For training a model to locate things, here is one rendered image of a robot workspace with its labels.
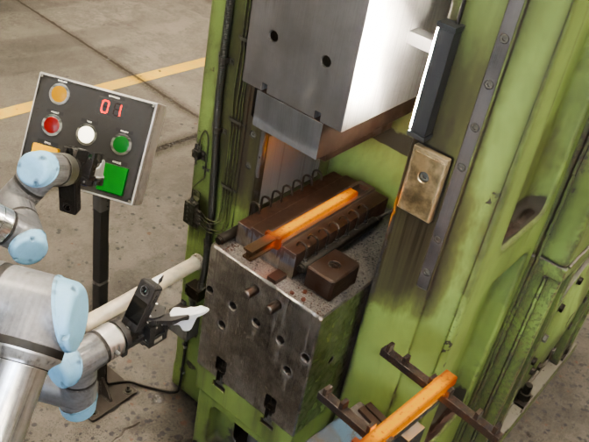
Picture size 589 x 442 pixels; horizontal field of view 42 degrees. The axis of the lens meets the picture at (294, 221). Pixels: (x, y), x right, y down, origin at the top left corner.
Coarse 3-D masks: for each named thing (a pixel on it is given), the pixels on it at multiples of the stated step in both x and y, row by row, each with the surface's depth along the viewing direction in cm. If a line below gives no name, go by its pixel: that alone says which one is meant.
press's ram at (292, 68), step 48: (288, 0) 163; (336, 0) 156; (384, 0) 155; (432, 0) 171; (288, 48) 168; (336, 48) 160; (384, 48) 164; (288, 96) 173; (336, 96) 165; (384, 96) 176
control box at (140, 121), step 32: (96, 96) 202; (128, 96) 201; (32, 128) 205; (64, 128) 204; (96, 128) 203; (128, 128) 202; (160, 128) 208; (128, 160) 202; (96, 192) 204; (128, 192) 202
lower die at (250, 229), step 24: (312, 192) 218; (336, 192) 218; (264, 216) 205; (288, 216) 205; (336, 216) 208; (360, 216) 211; (240, 240) 203; (288, 240) 195; (312, 240) 197; (288, 264) 194
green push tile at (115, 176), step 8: (104, 168) 202; (112, 168) 202; (120, 168) 202; (128, 168) 202; (104, 176) 202; (112, 176) 202; (120, 176) 202; (104, 184) 202; (112, 184) 202; (120, 184) 202; (112, 192) 202; (120, 192) 202
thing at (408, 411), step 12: (444, 372) 166; (432, 384) 162; (444, 384) 163; (420, 396) 159; (432, 396) 159; (408, 408) 155; (420, 408) 156; (384, 420) 152; (396, 420) 152; (408, 420) 154; (372, 432) 149; (384, 432) 149; (396, 432) 152
